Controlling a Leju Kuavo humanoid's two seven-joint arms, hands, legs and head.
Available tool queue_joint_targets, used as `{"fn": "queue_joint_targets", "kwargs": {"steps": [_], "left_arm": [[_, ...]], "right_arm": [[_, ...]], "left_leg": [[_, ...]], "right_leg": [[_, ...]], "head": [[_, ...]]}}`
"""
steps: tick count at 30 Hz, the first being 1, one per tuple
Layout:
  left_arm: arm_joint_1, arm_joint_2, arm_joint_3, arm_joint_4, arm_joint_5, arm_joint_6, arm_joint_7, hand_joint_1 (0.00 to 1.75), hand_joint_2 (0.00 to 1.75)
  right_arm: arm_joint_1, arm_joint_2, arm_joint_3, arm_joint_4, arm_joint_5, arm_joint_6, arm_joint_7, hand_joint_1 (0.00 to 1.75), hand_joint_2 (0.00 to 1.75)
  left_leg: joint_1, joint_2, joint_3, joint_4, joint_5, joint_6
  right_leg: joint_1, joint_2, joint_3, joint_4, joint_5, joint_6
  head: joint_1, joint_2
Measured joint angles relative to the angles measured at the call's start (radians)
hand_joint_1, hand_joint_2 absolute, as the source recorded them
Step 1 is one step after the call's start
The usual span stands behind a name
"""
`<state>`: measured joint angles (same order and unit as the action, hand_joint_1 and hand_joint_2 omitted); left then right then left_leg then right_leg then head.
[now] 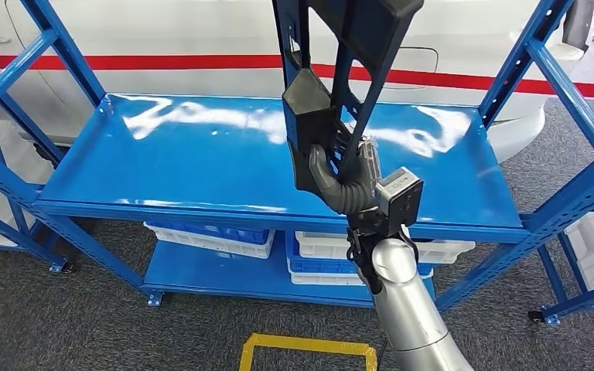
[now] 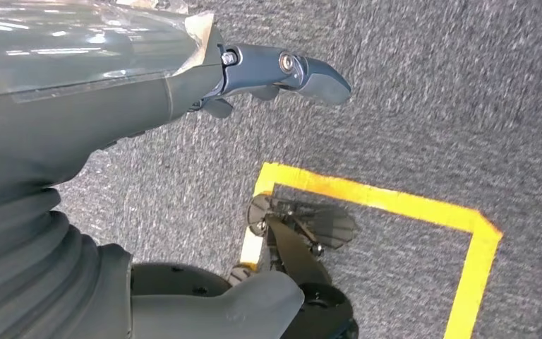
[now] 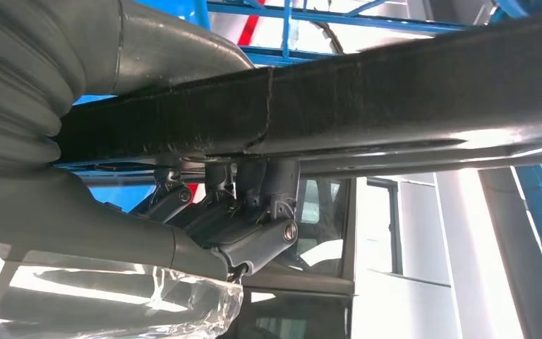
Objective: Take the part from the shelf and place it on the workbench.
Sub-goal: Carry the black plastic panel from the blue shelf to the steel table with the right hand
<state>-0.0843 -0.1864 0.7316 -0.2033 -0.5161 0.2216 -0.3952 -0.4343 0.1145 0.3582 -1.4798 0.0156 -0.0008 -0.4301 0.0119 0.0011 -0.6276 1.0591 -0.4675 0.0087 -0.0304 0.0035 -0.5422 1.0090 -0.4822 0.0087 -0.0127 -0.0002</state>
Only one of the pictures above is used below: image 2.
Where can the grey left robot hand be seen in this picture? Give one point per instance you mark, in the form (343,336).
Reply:
(65,117)

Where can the yellow floor tape square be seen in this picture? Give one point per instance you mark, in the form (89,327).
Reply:
(369,196)

